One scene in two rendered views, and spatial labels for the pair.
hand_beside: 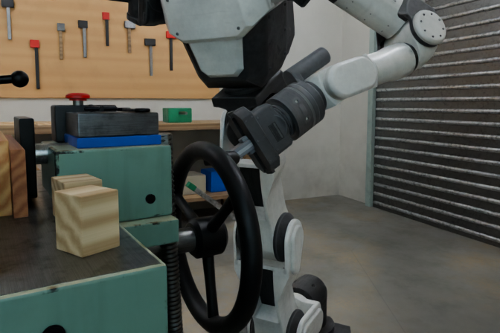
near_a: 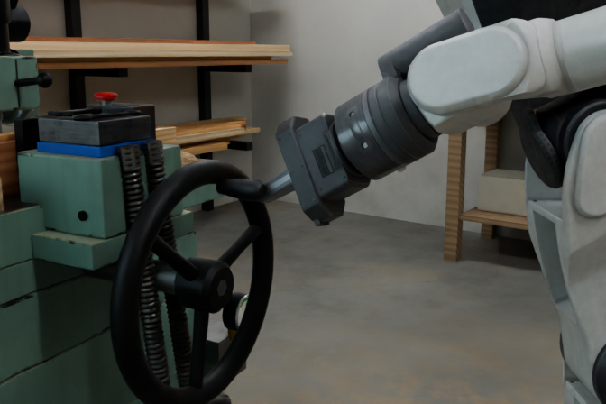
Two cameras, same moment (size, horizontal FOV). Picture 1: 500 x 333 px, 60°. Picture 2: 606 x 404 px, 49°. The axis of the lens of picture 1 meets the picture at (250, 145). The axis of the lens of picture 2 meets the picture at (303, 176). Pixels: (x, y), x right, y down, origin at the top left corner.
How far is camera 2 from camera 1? 0.73 m
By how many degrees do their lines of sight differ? 59
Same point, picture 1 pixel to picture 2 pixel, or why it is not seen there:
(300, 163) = not seen: outside the picture
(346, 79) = (439, 78)
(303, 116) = (355, 141)
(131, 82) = not seen: outside the picture
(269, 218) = (582, 322)
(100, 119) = (52, 124)
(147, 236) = (65, 253)
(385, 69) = (589, 50)
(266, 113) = (314, 129)
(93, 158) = (40, 163)
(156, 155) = (87, 169)
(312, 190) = not seen: outside the picture
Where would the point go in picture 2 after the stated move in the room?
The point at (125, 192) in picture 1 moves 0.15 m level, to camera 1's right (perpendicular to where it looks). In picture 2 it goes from (64, 203) to (96, 233)
